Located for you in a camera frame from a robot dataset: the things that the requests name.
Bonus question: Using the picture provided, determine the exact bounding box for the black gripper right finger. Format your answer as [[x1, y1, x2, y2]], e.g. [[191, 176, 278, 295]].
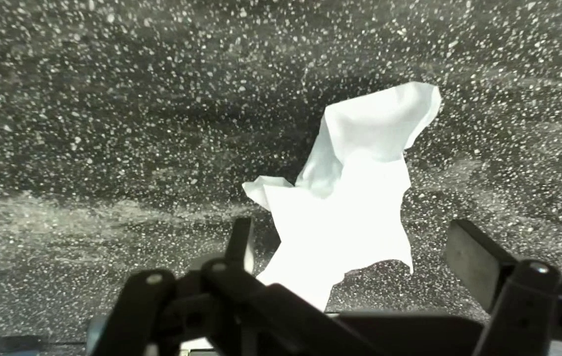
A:
[[440, 218, 562, 356]]

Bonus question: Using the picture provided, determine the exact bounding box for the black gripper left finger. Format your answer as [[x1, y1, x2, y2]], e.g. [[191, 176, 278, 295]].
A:
[[86, 216, 387, 356]]

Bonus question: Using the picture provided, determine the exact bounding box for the white paper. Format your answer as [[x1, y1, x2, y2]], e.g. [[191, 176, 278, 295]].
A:
[[239, 79, 442, 313]]

